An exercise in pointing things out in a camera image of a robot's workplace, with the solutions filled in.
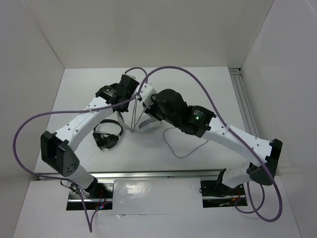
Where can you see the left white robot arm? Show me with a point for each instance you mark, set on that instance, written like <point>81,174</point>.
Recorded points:
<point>58,148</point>

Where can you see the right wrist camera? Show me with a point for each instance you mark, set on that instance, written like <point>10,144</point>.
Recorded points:
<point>145,96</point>

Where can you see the aluminium rail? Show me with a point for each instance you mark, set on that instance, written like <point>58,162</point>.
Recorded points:
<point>243,102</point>
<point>153,177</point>

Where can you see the white grey headphones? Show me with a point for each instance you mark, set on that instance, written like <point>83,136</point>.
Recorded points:
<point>149,125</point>

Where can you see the aluminium rail right side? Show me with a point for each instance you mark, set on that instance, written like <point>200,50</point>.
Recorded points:
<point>243,102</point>

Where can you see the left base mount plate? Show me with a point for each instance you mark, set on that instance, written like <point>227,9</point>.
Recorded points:
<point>101,200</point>

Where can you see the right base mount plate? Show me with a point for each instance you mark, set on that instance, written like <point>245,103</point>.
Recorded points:
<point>215,195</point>

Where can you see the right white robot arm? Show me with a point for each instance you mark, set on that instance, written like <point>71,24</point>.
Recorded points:
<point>262,155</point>

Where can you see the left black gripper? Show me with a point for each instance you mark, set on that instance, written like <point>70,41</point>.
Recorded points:
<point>123,110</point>

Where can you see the aluminium rail front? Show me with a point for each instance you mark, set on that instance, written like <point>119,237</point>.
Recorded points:
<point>153,177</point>

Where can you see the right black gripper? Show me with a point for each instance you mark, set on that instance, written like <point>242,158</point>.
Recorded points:
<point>151,110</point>

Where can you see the base mount plate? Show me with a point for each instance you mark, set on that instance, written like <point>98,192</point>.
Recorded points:
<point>101,200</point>
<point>215,195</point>

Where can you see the black headphones near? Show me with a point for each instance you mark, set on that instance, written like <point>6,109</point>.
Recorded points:
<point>104,139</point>

